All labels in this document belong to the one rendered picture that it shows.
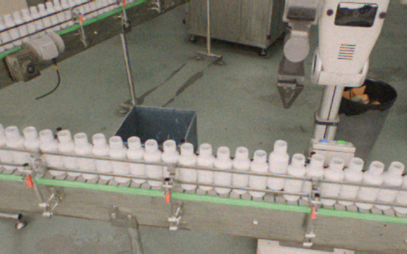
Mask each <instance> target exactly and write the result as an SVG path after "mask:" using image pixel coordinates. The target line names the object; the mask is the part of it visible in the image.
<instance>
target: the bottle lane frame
mask: <svg viewBox="0 0 407 254"><path fill-rule="evenodd" d="M23 176H24V175H23V174H22V175H14V174H13V173H12V174H4V173H3V172H2V173H0V209H1V210H8V211H21V212H26V213H34V214H43V208H41V207H40V206H39V204H40V202H39V200H38V198H37V196H36V193H35V191H34V189H33V187H29V186H28V185H27V183H26V181H25V182H24V183H21V182H20V180H21V178H22V177H23ZM35 180H36V182H37V184H38V186H39V189H40V190H41V193H42V195H43V198H44V199H45V201H47V200H48V199H49V198H50V197H51V196H52V193H51V192H50V189H49V187H54V188H55V191H56V195H54V197H58V198H59V199H60V203H58V205H57V207H56V208H55V210H54V211H53V212H54V215H59V216H66V217H72V218H79V219H91V220H98V221H105V222H110V218H109V211H110V210H111V209H121V210H127V211H132V212H133V213H134V214H135V216H136V220H137V223H138V225H143V226H150V227H162V228H168V229H170V222H169V215H168V208H167V203H166V199H165V198H163V194H164V192H163V191H162V189H161V190H152V187H153V186H152V187H151V188H150V189H149V190H148V189H142V188H141V185H140V187H139V188H134V187H130V184H129V185H128V186H119V184H120V183H118V184H117V185H116V186H114V185H109V182H108V183H107V184H97V183H96V184H92V183H87V181H88V179H87V180H86V182H77V181H76V180H75V181H74V182H72V181H66V180H65V179H64V180H57V179H55V178H53V179H49V178H45V176H44V177H42V178H36V177H35ZM171 197H172V204H173V211H174V215H176V212H177V210H178V207H177V201H180V202H182V208H180V210H181V211H183V217H181V218H180V220H179V223H178V227H179V230H188V231H201V232H207V233H213V234H220V235H226V236H238V237H245V238H251V239H258V240H270V241H277V242H283V243H289V244H302V242H303V240H304V236H305V231H306V228H307V224H308V220H309V214H310V207H300V206H299V205H298V202H297V205H296V206H294V205H288V204H287V201H286V202H285V204H280V203H276V202H275V200H274V201H273V203H266V202H264V199H262V201H261V202H259V201H253V197H251V199H250V200H245V199H241V196H240V197H239V198H238V199H231V198H230V194H228V197H227V198H225V197H219V193H217V195H216V196H211V195H208V193H206V194H205V195H198V194H196V192H195V193H194V194H185V190H184V192H183V193H176V192H173V193H171ZM318 210H319V214H318V215H316V216H315V217H317V219H316V221H315V223H313V225H314V230H313V233H314V237H313V238H312V240H311V243H312V245H314V246H322V247H328V248H340V249H347V250H353V251H360V252H372V253H379V254H407V217H406V218H405V217H397V214H396V213H395V215H394V216H391V215H384V213H383V211H382V212H381V215H378V214H373V213H371V211H370V210H369V213H363V212H360V211H359V209H357V212H355V211H348V210H347V208H345V210H344V211H342V210H336V209H335V207H333V209H328V208H323V207H321V208H320V209H318Z"/></svg>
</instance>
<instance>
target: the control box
mask: <svg viewBox="0 0 407 254"><path fill-rule="evenodd" d="M355 149H356V148H355V147H354V146H353V145H352V144H351V143H350V142H347V144H339V143H337V141H329V140H328V142H321V141H320V139H314V138H312V139H311V140H310V148H309V152H311V151H314V152H316V154H320V155H322V156H323V165H328V166H329V165H330V163H331V160H332V158H342V159H343V160H344V163H343V166H346V167H348V164H349V162H350V161H351V159H352V158H354V152H355Z"/></svg>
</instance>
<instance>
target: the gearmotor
mask: <svg viewBox="0 0 407 254"><path fill-rule="evenodd" d="M64 48H65V46H64V41H63V40H62V38H61V37H60V36H59V35H58V34H56V33H55V32H52V31H51V32H49V33H46V34H45V35H40V36H37V37H35V38H33V39H30V40H27V41H24V42H23V43H22V44H21V49H19V50H17V51H14V52H12V53H8V54H7V55H4V56H5V59H6V62H7V65H8V67H9V69H10V73H11V75H12V76H13V79H14V81H15V82H16V83H19V80H22V81H24V83H26V82H27V81H29V80H32V79H34V78H35V77H37V76H39V75H41V73H40V71H39V67H38V64H37V63H39V62H41V61H43V60H45V59H47V60H50V59H52V60H54V62H55V68H56V70H57V69H58V68H57V66H56V59H55V57H56V56H58V55H59V53H61V52H63V51H64ZM57 73H58V70H57ZM58 77H59V83H58V85H57V86H56V88H55V89H53V90H51V91H50V92H49V93H47V94H45V95H43V96H41V97H39V98H36V100H38V99H40V98H43V97H44V96H46V95H48V94H50V93H51V92H53V91H54V90H56V89H57V88H58V87H59V85H60V76H59V73H58Z"/></svg>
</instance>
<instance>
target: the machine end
mask: <svg viewBox="0 0 407 254"><path fill-rule="evenodd" d="M285 5H286V0H211V38H214V39H222V40H226V41H230V42H234V43H241V44H245V45H249V46H253V47H261V51H259V52H258V55H259V56H266V55H267V53H266V52H264V48H267V47H269V46H270V45H271V44H272V43H273V42H274V40H275V39H278V40H282V39H284V37H283V36H281V34H282V33H283V32H284V31H286V26H287V25H289V23H288V22H283V18H282V17H283V15H284V10H285ZM184 14H185V19H184V20H183V24H185V28H186V33H190V34H192V38H189V41H190V42H197V41H198V39H197V38H194V35H202V36H206V37H207V3H206V0H191V1H189V2H186V3H184Z"/></svg>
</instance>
